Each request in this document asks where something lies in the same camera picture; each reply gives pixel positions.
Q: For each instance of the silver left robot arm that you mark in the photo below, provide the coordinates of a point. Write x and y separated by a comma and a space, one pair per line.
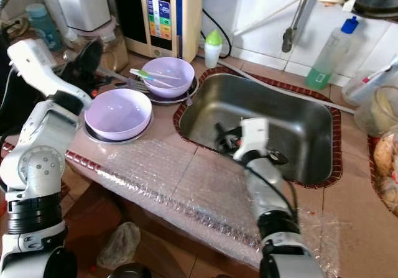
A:
37, 166

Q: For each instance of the white plastic utensil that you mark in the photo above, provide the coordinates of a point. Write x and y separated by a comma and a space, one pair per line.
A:
165, 79

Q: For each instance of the green tipped plastic utensil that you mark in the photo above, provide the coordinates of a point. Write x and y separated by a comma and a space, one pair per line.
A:
142, 73

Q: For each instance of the small white green-capped bottle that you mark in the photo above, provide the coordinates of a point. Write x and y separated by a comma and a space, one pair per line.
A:
212, 51

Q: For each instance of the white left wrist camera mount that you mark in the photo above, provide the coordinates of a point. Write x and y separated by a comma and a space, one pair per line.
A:
37, 63

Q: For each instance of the beige water ionizer appliance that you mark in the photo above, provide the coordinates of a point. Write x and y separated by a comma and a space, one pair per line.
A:
165, 17

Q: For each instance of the crumpled grey plastic bag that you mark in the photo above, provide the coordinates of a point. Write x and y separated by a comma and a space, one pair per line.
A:
118, 247

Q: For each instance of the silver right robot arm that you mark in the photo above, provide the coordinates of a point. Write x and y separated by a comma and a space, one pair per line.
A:
277, 209

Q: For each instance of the white blue tube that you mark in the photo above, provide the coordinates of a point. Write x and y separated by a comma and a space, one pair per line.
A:
382, 73

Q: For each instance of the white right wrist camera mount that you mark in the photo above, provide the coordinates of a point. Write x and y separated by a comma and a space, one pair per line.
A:
255, 136

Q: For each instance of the clear bubble wrap sheet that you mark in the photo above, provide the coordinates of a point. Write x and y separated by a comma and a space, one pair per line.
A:
174, 191

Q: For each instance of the stainless steel sink basin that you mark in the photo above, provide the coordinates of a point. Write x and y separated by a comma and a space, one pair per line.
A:
292, 119

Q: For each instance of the purple plastic bowl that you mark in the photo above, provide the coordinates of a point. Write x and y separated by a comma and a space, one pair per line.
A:
171, 88
118, 113

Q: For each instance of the teal plastic bottle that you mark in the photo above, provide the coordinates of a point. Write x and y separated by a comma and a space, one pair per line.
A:
43, 26

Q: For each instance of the clear plastic container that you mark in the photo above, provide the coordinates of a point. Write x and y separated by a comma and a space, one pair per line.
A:
357, 91

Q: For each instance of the white countertop appliance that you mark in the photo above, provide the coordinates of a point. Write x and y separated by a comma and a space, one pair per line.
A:
81, 4

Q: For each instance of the blue-capped green soap bottle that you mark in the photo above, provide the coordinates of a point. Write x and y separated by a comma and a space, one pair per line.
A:
329, 57

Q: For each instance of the plastic bag brown food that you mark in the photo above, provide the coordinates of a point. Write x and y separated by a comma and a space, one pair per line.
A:
388, 160
390, 197

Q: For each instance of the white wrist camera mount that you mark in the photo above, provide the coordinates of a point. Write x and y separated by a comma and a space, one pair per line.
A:
37, 63
255, 136

